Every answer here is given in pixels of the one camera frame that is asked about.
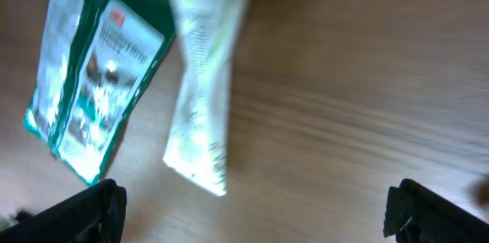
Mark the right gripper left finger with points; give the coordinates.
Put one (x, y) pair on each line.
(96, 214)

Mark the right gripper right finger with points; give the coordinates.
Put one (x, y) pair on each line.
(416, 214)

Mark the green white wipes package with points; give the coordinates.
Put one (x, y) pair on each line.
(97, 57)

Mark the white tube gold cap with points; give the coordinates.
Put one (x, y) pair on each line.
(207, 31)

